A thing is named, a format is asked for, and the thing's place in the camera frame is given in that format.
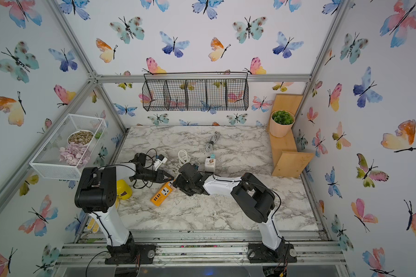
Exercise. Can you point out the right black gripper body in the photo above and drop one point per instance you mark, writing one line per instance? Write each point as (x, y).
(185, 188)

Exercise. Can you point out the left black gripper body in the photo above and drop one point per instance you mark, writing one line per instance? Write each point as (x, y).
(149, 175)

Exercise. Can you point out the orange power strip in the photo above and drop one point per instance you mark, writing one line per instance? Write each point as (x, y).
(162, 194)

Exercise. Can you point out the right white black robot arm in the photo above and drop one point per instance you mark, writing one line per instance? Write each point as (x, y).
(255, 199)

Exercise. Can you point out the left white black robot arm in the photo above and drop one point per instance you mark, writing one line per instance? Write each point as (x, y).
(97, 192)

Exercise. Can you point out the white cube socket adapter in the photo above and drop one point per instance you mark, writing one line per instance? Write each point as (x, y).
(210, 165)

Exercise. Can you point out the yellow rubber glove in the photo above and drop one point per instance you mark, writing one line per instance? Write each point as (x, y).
(124, 192)

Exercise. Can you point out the pink flower pile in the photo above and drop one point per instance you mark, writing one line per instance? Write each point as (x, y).
(76, 155)

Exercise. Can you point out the bowl of brown pebbles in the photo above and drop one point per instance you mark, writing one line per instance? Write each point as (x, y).
(83, 137)

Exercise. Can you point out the wooden corner shelf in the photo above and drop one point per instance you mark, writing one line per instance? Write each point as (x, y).
(287, 160)

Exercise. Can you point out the pink pot green plant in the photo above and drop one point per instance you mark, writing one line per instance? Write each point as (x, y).
(281, 122)

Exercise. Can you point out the white mesh wall basket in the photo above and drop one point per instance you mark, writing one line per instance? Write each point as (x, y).
(46, 161)

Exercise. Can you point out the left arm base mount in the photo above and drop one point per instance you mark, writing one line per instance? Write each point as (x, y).
(131, 253)

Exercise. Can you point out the black wire wall basket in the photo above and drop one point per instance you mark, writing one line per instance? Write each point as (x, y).
(207, 92)

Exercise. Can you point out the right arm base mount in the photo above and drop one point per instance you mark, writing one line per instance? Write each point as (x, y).
(259, 253)

